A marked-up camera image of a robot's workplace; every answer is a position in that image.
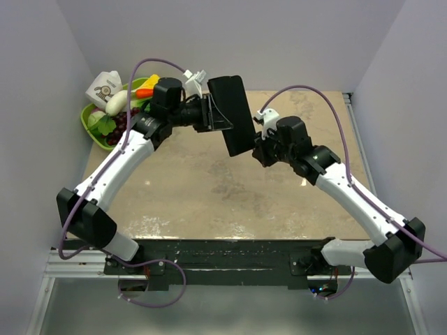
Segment aluminium frame rail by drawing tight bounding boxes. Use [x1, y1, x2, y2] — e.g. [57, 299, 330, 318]
[26, 249, 109, 335]

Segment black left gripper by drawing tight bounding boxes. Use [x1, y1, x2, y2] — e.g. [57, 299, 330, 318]
[169, 92, 233, 133]

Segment white paper bag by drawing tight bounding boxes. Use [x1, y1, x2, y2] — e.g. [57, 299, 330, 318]
[85, 70, 123, 110]

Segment green plastic tray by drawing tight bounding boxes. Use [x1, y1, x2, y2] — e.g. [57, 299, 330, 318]
[80, 77, 152, 151]

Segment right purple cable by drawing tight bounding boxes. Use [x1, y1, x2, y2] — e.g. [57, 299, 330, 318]
[256, 84, 447, 301]

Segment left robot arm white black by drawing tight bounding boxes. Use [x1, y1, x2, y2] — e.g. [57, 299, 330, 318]
[57, 77, 233, 274]

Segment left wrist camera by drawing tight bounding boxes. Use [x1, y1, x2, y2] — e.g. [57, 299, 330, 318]
[183, 70, 207, 98]

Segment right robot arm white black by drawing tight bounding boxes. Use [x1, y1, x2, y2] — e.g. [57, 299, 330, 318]
[252, 110, 425, 283]

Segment yellow toy pepper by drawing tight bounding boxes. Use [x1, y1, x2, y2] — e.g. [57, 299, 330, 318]
[138, 74, 160, 89]

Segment purple toy grapes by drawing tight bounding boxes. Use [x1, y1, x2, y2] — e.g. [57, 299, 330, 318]
[102, 112, 128, 146]

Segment green toy leafy vegetable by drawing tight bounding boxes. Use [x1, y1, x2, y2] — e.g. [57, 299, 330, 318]
[87, 110, 116, 136]

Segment white toy radish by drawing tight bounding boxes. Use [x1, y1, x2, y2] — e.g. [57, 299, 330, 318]
[105, 90, 127, 117]

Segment black zip tool case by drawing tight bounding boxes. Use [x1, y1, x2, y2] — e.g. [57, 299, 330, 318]
[207, 75, 256, 157]

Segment orange toy carrot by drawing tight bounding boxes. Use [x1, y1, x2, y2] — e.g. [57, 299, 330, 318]
[135, 89, 154, 100]

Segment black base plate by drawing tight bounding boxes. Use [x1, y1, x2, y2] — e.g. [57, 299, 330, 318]
[104, 239, 351, 290]

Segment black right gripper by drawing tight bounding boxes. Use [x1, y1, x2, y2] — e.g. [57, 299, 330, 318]
[254, 126, 295, 168]

